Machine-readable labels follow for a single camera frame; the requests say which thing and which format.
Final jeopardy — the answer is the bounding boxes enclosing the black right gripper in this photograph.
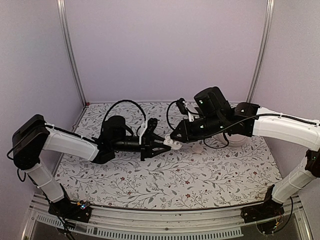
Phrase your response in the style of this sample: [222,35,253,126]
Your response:
[169,114,226,144]

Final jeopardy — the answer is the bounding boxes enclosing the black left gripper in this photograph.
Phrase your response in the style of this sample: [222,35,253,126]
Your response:
[112,133,172,162]

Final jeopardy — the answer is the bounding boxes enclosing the white earbud case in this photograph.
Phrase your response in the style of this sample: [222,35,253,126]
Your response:
[191,145,204,154]
[163,134,182,150]

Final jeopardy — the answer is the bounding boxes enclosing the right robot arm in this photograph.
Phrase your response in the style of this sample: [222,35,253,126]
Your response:
[170,86,320,218]

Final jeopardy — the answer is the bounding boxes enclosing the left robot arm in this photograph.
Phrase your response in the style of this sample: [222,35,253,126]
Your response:
[7,114,172,217]

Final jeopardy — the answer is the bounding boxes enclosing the floral patterned table mat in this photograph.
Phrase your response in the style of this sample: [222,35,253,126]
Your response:
[52,101,283,210]

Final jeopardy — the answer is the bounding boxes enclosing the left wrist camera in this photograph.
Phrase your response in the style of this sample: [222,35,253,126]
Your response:
[137,117,158,145]

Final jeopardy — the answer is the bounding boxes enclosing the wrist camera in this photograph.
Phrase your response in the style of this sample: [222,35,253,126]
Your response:
[176,98,202,122]
[137,117,158,145]

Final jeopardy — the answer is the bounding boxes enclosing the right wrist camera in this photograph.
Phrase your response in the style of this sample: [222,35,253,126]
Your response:
[176,98,202,122]

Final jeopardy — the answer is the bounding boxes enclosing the front aluminium rail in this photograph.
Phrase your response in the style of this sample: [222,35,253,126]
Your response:
[21,194,314,240]

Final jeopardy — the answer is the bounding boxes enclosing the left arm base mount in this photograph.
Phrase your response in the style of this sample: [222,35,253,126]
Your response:
[48,184,92,223]

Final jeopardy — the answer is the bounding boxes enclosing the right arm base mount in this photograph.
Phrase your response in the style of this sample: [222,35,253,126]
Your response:
[240,184,285,223]

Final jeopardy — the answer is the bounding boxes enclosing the right aluminium frame post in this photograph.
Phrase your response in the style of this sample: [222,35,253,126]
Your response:
[246,0,275,103]

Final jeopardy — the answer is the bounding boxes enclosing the aluminium frame post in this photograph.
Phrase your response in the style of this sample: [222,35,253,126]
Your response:
[246,0,275,103]
[56,0,87,107]

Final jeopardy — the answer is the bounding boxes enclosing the left aluminium frame post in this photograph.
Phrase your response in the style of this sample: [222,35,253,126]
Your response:
[56,0,87,107]

